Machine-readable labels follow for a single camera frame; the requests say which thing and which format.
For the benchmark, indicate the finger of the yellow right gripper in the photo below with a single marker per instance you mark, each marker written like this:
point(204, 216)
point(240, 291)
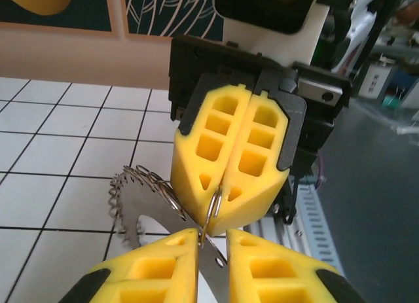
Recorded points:
point(188, 172)
point(262, 191)

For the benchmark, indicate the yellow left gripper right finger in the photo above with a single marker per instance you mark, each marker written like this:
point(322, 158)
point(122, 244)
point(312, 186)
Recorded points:
point(281, 273)

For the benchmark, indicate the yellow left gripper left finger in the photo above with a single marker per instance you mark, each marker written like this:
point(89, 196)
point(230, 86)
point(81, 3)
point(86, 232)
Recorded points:
point(157, 267)

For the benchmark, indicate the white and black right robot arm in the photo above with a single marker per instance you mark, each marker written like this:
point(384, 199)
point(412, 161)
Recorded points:
point(360, 21)

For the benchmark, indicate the grey metal sheet panel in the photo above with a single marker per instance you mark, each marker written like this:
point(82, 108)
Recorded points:
point(376, 201)

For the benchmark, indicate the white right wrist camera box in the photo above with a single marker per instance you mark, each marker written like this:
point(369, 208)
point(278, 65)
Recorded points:
point(262, 8)

